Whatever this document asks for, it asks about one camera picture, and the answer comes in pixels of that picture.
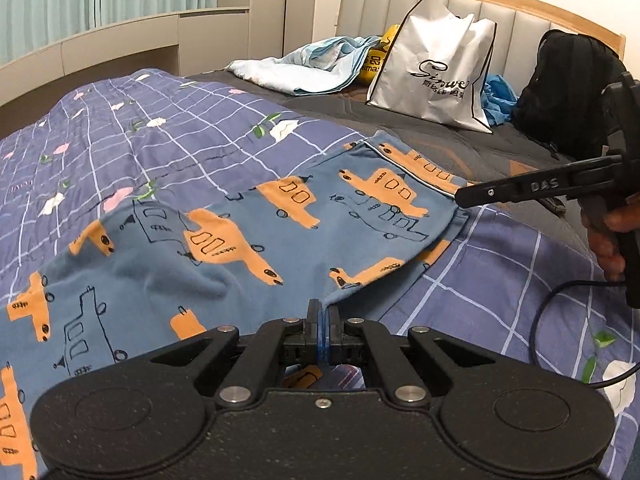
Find wooden padded headboard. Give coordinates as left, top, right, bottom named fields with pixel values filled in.
left=334, top=0, right=627, bottom=68

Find black cable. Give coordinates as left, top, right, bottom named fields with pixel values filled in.
left=529, top=280, right=640, bottom=390

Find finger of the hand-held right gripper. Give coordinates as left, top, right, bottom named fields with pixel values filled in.
left=454, top=156, right=623, bottom=207

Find light blue cloth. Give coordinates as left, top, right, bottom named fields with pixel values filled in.
left=225, top=35, right=383, bottom=97

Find white shopping bag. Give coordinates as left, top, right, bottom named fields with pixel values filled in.
left=366, top=0, right=499, bottom=135

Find person's right hand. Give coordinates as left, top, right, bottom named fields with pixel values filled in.
left=580, top=204, right=635, bottom=284

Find purple plaid floral blanket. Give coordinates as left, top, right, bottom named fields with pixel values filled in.
left=0, top=67, right=640, bottom=480

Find blue pants with orange print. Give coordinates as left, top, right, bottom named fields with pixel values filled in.
left=0, top=130, right=473, bottom=480

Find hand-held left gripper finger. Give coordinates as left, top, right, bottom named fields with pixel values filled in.
left=150, top=299, right=324, bottom=407
left=323, top=306, right=502, bottom=406

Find black backpack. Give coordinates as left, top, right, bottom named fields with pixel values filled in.
left=511, top=29, right=632, bottom=161

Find beige window cabinet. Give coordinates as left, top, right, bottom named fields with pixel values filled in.
left=0, top=6, right=293, bottom=108

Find bright blue cloth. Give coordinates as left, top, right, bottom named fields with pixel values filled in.
left=481, top=74, right=521, bottom=127

